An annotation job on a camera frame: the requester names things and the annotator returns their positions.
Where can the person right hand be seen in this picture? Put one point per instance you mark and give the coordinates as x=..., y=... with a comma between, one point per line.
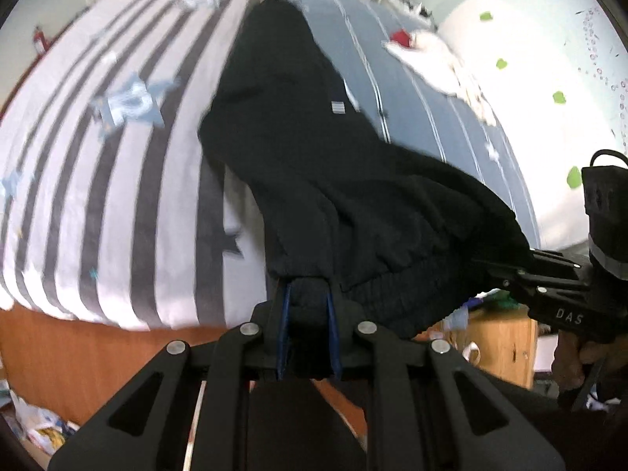
x=573, y=354

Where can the white red garment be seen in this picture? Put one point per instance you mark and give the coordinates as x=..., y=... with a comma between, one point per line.
x=425, y=53

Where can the white headboard apple stickers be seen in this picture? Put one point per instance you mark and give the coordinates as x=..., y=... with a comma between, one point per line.
x=555, y=75

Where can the wooden bed frame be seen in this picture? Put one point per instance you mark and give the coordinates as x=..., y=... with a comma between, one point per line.
x=74, y=367

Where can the white bedside table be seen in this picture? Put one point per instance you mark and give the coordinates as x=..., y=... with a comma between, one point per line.
x=410, y=8

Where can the striped star bed sheet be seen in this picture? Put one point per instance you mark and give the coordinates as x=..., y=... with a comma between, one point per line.
x=109, y=212

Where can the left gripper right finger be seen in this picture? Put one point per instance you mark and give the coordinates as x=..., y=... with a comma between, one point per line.
x=427, y=407

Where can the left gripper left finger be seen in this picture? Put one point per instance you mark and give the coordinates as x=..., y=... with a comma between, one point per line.
x=187, y=408

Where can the wooden nightstand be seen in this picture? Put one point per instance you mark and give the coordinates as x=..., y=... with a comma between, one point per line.
x=499, y=341

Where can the black clothes pile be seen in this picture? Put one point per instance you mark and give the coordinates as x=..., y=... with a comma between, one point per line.
x=403, y=234

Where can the red fire extinguisher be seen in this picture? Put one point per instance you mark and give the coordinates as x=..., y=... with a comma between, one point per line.
x=40, y=42

